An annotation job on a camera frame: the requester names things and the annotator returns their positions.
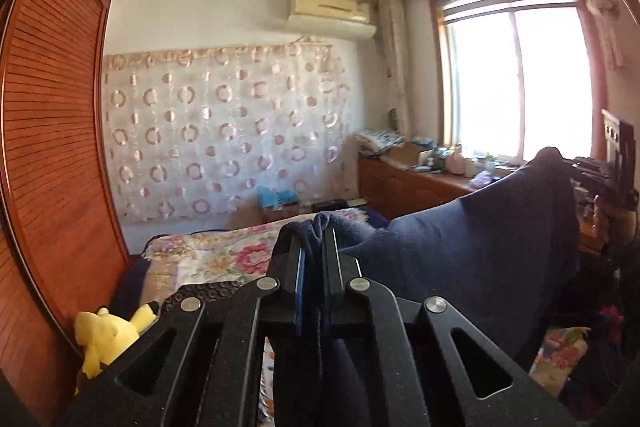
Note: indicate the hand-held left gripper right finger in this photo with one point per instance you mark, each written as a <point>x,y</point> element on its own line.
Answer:
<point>332,277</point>

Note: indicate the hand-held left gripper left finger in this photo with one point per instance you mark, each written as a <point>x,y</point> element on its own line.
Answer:
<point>300,287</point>

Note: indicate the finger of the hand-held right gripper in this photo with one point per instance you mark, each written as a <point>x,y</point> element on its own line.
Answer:
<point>590,167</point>

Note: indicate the navy blue printed t-shirt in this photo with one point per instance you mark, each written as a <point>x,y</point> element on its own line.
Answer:
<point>475,247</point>

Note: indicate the person's right hand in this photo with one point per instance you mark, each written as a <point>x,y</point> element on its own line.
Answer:
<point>601,214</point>

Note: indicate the floral bed blanket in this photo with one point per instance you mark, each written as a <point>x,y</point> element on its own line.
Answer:
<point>220,252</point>

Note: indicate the cardboard box with blue cloth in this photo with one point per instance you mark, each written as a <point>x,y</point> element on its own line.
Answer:
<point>275,199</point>

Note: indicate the long wooden cabinet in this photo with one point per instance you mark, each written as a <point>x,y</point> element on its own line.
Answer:
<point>400,192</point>

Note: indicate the wooden framed window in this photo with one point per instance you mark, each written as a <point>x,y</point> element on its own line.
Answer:
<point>500,82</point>

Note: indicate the stack of folded cloths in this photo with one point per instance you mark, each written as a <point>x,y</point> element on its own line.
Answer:
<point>380,141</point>

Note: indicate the pale pink tied curtain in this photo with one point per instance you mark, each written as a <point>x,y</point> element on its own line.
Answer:
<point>607,22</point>

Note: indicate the sheer circle-patterned curtain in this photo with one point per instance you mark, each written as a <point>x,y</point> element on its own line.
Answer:
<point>225,127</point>

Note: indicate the floral quilt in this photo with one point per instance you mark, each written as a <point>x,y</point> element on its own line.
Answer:
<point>560,352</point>

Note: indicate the yellow plush toy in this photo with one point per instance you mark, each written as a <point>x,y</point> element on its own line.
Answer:
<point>107,337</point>

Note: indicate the tied white window curtain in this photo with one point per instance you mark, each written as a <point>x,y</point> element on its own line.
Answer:
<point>397,57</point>

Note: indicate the wooden slatted wardrobe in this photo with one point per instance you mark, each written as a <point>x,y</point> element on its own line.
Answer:
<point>50,157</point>

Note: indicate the wall air conditioner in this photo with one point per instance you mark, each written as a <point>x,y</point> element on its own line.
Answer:
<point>330,14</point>

